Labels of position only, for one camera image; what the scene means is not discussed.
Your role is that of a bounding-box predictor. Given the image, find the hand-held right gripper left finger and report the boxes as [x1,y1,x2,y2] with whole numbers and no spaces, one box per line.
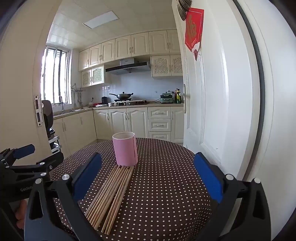
[24,152,103,241]

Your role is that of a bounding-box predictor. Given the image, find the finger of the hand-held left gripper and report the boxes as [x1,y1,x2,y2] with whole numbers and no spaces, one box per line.
[5,152,64,183]
[0,144,36,167]

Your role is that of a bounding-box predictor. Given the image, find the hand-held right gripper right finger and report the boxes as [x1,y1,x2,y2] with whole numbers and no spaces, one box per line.
[193,152,272,241]

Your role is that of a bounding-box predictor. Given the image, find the bunch of wooden chopsticks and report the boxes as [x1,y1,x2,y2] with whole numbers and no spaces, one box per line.
[84,165,135,235]

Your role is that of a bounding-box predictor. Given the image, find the pink cup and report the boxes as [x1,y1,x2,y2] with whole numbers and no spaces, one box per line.
[112,132,139,167]

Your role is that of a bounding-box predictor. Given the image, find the person's left hand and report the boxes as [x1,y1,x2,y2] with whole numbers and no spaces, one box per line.
[14,199,29,232]

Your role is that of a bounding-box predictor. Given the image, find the metal door strike plate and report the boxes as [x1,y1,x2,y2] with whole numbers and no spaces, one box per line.
[34,95,44,127]

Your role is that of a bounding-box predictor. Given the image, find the black round appliance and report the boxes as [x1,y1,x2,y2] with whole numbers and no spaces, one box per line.
[42,100,55,139]

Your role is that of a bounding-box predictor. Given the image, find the cream cabinet drawer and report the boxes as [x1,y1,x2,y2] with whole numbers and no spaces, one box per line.
[149,131,171,142]
[148,107,171,119]
[148,119,171,131]

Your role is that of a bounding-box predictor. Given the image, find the barred kitchen window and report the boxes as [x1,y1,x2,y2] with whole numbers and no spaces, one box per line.
[42,46,71,105]

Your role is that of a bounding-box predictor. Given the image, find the gas stove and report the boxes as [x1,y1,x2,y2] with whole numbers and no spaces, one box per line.
[113,100,148,106]

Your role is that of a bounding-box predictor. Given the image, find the black wok with lid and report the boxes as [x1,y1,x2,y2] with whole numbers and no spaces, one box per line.
[109,92,134,100]

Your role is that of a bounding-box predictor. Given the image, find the cream lattice door cabinet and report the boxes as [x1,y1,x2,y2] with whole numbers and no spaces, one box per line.
[150,55,183,77]
[81,65,104,88]

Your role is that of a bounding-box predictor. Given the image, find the green countertop cooker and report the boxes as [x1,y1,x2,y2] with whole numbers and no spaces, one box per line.
[160,91,174,104]

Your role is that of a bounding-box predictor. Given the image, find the black door seal strip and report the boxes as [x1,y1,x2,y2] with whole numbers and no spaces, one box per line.
[232,0,265,176]

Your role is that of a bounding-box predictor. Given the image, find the steel range hood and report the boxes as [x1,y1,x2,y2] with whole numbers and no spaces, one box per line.
[105,58,151,75]

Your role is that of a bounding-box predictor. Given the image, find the ceiling light panel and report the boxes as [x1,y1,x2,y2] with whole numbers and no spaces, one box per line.
[83,11,119,29]

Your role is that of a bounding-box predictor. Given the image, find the red door poster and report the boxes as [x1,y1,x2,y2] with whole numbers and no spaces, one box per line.
[184,7,205,61]

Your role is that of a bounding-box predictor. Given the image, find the grey woven hanging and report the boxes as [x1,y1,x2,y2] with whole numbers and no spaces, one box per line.
[177,0,193,20]

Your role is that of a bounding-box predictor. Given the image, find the wall utensil rail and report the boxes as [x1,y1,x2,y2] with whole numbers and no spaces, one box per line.
[70,83,86,109]

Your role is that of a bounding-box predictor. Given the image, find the cream upper wall cabinets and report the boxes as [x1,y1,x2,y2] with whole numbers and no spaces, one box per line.
[78,30,182,72]

